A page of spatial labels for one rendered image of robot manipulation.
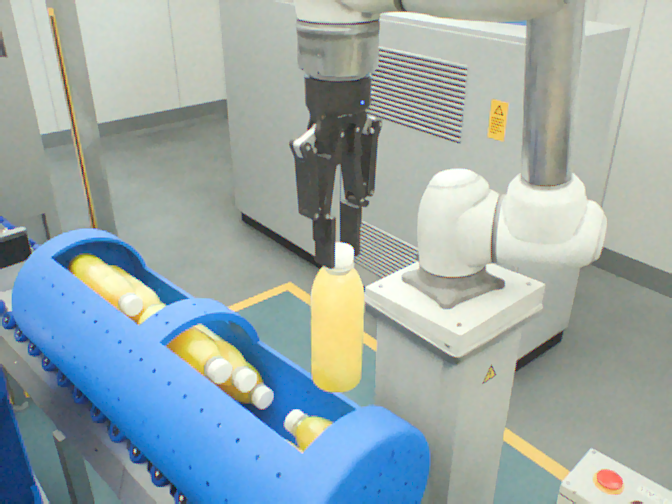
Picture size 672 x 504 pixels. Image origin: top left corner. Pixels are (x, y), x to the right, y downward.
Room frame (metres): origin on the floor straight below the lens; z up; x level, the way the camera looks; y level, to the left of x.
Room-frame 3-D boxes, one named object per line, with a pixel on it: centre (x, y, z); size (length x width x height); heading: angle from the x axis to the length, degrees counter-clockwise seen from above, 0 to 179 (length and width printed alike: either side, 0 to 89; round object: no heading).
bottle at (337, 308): (0.72, 0.00, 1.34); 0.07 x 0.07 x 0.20
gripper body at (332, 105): (0.72, 0.00, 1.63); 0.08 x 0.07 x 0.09; 135
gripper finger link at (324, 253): (0.70, 0.01, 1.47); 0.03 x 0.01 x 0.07; 45
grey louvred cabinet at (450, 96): (3.16, -0.21, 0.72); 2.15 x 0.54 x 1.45; 40
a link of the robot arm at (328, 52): (0.72, 0.00, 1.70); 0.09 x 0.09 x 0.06
